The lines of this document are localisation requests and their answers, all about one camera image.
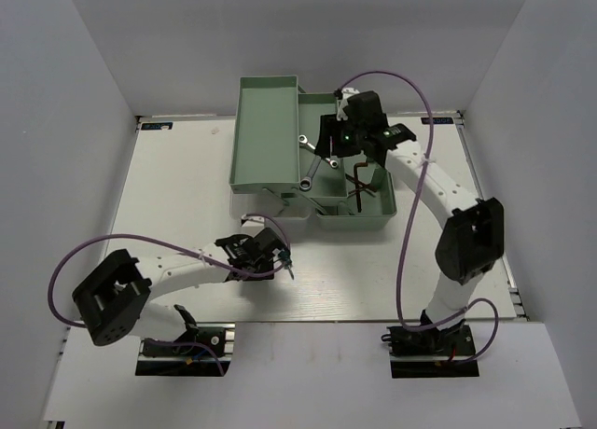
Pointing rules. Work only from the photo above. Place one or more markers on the medium brown hex key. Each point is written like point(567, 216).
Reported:
point(359, 186)

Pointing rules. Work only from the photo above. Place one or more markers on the large brown hex key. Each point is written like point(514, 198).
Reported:
point(359, 185)

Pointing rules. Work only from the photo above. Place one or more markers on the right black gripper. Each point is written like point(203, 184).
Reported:
point(329, 127)

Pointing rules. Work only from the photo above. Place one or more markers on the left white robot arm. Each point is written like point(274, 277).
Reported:
point(118, 298)

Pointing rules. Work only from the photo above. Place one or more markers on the right green stubby screwdriver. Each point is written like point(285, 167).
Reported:
point(285, 258)

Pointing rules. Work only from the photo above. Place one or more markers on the right blue label sticker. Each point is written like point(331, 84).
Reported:
point(438, 120)

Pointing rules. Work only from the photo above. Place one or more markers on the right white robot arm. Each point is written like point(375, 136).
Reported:
point(472, 229)

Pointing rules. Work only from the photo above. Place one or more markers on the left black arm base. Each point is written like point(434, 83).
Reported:
point(198, 351)

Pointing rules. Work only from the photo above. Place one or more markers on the left blue label sticker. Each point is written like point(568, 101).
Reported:
point(156, 126)

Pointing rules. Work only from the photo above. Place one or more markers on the green plastic toolbox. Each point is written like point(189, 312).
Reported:
point(276, 130)

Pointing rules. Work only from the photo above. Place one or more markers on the large silver ratchet wrench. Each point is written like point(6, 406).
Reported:
point(305, 183)

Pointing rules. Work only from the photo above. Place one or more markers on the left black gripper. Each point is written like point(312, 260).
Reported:
point(267, 266)

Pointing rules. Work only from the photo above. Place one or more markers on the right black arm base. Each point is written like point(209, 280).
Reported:
point(431, 354)

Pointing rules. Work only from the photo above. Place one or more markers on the thin brown hex key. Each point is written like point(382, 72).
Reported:
point(368, 189)

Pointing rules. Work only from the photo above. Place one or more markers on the blue label sticker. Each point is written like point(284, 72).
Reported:
point(156, 126)
point(438, 120)

